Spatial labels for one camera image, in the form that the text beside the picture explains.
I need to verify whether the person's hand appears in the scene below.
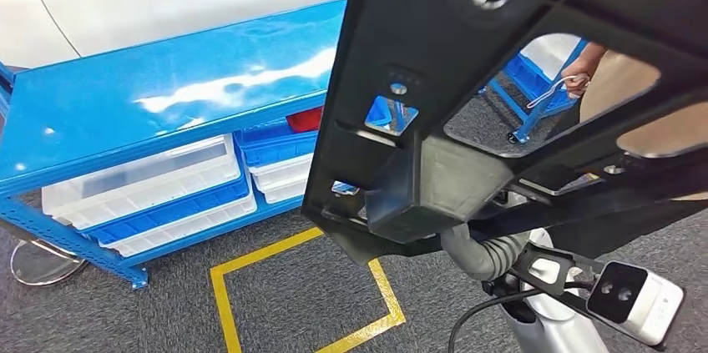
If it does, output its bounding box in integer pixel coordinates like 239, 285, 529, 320
561, 57, 592, 100

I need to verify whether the blue plastic tray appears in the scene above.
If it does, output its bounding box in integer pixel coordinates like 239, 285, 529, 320
83, 170, 253, 246
235, 118, 321, 169

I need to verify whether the black cable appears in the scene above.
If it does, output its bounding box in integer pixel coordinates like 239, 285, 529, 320
447, 285, 593, 353

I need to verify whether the black plastic panel part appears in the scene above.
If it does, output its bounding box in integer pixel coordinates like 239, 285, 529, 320
301, 0, 708, 265

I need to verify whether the round metal stand base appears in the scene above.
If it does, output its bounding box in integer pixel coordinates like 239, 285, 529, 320
9, 239, 89, 287

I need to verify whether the blue metal shelf rack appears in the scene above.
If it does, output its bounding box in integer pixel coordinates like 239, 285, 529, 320
0, 0, 348, 290
478, 38, 588, 145

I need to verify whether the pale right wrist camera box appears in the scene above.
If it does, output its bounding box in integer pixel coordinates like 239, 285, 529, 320
584, 260, 687, 347

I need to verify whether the red object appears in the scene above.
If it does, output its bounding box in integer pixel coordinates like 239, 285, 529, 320
286, 107, 325, 134

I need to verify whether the person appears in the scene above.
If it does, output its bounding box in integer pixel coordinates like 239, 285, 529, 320
547, 42, 708, 260

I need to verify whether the white cord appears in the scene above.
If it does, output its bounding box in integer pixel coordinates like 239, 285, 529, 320
526, 74, 591, 110

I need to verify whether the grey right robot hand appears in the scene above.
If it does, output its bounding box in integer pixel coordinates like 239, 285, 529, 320
440, 223, 532, 282

